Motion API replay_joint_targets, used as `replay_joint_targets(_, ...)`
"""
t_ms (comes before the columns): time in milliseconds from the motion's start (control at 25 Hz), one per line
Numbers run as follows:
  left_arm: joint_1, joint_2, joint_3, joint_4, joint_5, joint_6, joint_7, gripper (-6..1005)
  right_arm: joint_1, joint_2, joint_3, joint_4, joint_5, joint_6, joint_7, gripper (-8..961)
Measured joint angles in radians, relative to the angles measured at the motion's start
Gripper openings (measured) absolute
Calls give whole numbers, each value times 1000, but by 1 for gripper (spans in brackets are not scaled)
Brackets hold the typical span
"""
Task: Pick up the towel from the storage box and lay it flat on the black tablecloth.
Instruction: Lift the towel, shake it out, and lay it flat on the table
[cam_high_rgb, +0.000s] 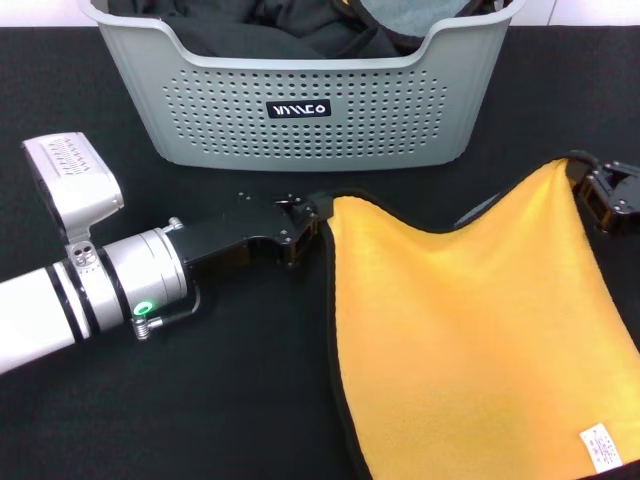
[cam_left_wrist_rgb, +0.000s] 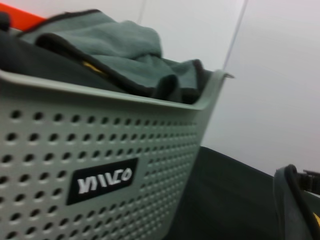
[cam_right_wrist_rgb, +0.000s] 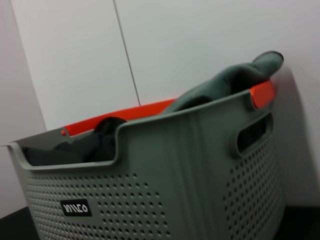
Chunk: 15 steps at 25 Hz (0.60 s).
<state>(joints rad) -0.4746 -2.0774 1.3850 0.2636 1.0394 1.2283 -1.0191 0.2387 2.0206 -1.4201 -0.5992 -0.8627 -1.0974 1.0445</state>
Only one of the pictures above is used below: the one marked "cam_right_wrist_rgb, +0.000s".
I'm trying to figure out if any black cloth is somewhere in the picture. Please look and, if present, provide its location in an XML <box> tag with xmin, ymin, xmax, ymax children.
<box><xmin>21</xmin><ymin>116</ymin><xmax>126</xmax><ymax>164</ymax></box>

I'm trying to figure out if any grey perforated storage basket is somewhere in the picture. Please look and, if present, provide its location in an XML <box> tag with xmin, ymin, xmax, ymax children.
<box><xmin>0</xmin><ymin>88</ymin><xmax>288</xmax><ymax>240</ymax></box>

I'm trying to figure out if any grey towel with black trim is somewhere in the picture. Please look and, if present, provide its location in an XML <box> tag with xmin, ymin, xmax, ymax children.
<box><xmin>174</xmin><ymin>50</ymin><xmax>285</xmax><ymax>114</ymax></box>

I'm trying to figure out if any orange basket handle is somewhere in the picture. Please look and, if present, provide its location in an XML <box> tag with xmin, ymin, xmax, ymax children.
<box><xmin>60</xmin><ymin>80</ymin><xmax>276</xmax><ymax>138</ymax></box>

